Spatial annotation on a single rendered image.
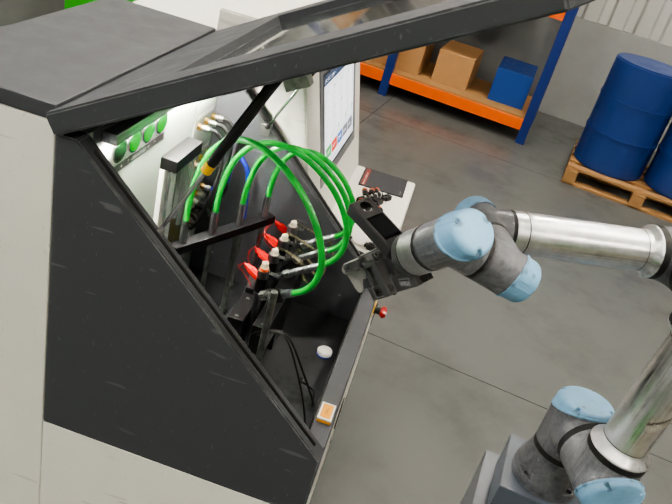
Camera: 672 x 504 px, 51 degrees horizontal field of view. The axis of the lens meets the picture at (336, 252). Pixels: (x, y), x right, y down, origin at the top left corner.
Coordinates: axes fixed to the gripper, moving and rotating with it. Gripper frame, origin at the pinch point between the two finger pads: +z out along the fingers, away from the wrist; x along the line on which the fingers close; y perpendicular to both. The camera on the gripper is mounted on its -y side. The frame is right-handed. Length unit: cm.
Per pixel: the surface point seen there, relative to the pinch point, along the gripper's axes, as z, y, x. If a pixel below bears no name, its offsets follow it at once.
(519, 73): 319, -75, 449
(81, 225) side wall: 14.8, -25.8, -37.1
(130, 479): 49, 23, -41
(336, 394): 26.8, 25.4, 0.5
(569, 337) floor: 163, 93, 210
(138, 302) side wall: 17.8, -9.7, -32.8
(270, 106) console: 43, -43, 26
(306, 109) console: 38, -38, 32
